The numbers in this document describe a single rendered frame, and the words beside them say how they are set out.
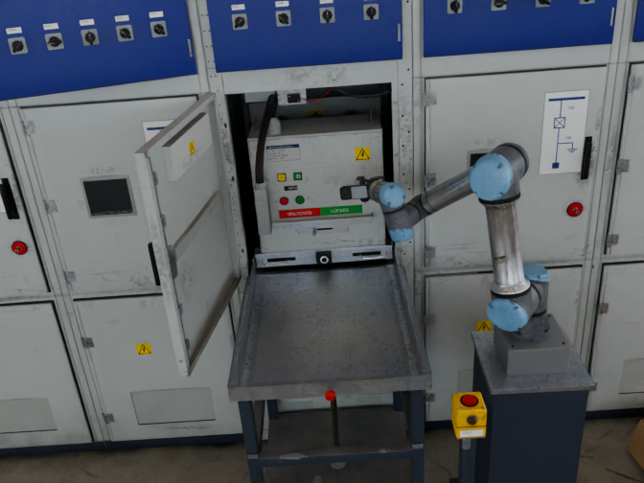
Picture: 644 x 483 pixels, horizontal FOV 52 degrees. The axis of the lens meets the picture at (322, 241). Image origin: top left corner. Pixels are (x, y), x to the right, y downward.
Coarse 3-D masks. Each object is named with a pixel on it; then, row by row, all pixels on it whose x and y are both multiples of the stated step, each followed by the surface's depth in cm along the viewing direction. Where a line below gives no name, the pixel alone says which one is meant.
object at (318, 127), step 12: (288, 120) 261; (300, 120) 260; (312, 120) 258; (324, 120) 257; (336, 120) 256; (348, 120) 255; (360, 120) 254; (252, 132) 249; (288, 132) 246; (300, 132) 245; (312, 132) 244; (324, 132) 242; (336, 132) 242; (348, 132) 242; (324, 228) 261; (384, 228) 259
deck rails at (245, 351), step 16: (400, 272) 243; (256, 288) 253; (400, 288) 246; (256, 304) 243; (400, 304) 236; (256, 320) 233; (400, 320) 227; (416, 336) 207; (240, 352) 209; (416, 352) 207; (240, 368) 207; (416, 368) 203; (240, 384) 202
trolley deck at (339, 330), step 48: (288, 288) 252; (336, 288) 250; (384, 288) 247; (240, 336) 226; (288, 336) 224; (336, 336) 222; (384, 336) 220; (288, 384) 202; (336, 384) 202; (384, 384) 202
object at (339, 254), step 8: (328, 248) 262; (336, 248) 262; (344, 248) 261; (352, 248) 261; (360, 248) 262; (368, 248) 262; (376, 248) 262; (256, 256) 262; (272, 256) 262; (280, 256) 262; (288, 256) 263; (296, 256) 263; (304, 256) 263; (312, 256) 263; (336, 256) 263; (344, 256) 263; (352, 256) 263; (368, 256) 263; (376, 256) 263; (392, 256) 263; (288, 264) 264; (296, 264) 264
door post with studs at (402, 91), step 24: (408, 0) 217; (408, 24) 221; (408, 48) 224; (408, 72) 228; (408, 96) 232; (408, 120) 235; (408, 144) 239; (408, 168) 243; (408, 192) 248; (408, 240) 257; (408, 264) 261
